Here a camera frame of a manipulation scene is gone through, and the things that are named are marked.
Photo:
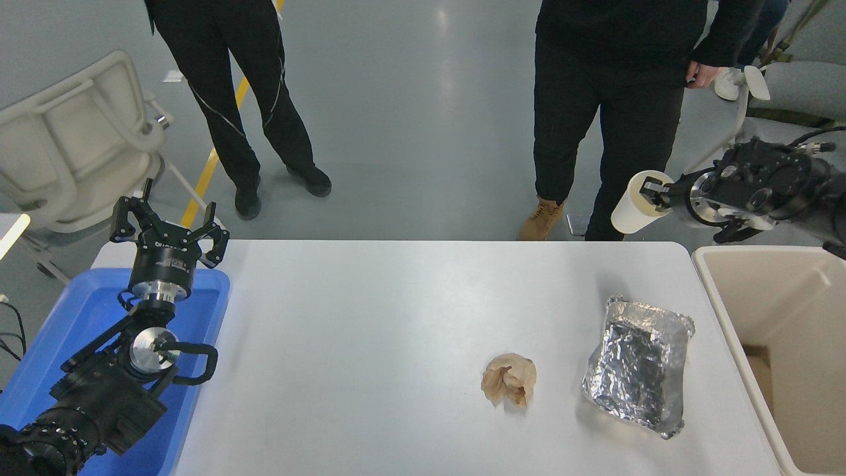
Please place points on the folded white plastic chair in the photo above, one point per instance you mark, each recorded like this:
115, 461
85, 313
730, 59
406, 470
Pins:
73, 139

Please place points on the grey office chair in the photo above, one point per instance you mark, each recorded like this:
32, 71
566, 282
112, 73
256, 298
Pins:
803, 89

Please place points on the large pale plastic bin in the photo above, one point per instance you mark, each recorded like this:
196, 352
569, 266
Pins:
747, 297

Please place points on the person's left forearm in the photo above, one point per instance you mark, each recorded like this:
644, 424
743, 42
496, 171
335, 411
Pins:
730, 33

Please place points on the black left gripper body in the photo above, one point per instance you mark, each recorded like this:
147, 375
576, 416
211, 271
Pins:
165, 261

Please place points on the small white floor tag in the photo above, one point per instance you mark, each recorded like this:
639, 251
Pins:
172, 77

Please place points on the crumpled tan paper ball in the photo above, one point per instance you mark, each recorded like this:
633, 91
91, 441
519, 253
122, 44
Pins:
507, 380

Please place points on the person with white shoes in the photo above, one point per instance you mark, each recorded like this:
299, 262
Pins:
727, 84

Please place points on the person's left hand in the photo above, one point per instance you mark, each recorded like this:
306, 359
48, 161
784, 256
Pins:
704, 75

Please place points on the person with tan boots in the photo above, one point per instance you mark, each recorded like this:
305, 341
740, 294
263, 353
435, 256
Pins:
615, 99

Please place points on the white paper cup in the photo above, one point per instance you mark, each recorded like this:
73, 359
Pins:
631, 211

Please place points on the person with striped trousers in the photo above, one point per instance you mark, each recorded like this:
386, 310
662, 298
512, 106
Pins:
225, 79

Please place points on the metal floor plate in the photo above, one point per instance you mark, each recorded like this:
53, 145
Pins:
576, 225

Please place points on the silver foil tray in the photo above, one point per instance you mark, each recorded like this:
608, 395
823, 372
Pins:
634, 367

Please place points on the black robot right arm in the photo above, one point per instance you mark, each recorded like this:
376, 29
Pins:
780, 178

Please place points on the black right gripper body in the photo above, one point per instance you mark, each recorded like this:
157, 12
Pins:
679, 193

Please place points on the blue plastic tray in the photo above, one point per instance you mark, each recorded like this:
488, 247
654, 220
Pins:
79, 311

